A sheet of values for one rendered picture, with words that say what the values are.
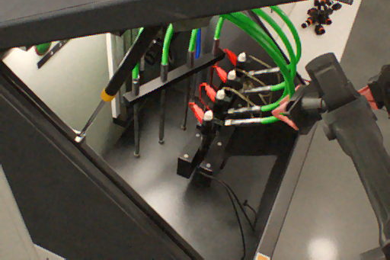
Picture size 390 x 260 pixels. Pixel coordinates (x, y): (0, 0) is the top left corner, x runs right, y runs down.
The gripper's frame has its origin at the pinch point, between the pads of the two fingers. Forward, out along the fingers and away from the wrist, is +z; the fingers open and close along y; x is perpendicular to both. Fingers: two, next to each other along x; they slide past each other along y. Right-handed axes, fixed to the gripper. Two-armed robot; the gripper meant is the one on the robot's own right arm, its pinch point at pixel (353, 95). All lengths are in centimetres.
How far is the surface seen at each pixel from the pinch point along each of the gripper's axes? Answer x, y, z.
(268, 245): 29.0, -21.2, 17.5
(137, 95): 25, 21, 40
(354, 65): -165, -69, 109
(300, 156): 0.9, -16.6, 23.1
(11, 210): 62, 15, 55
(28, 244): 62, 2, 66
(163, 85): 17.3, 19.7, 39.1
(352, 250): -44, -106, 68
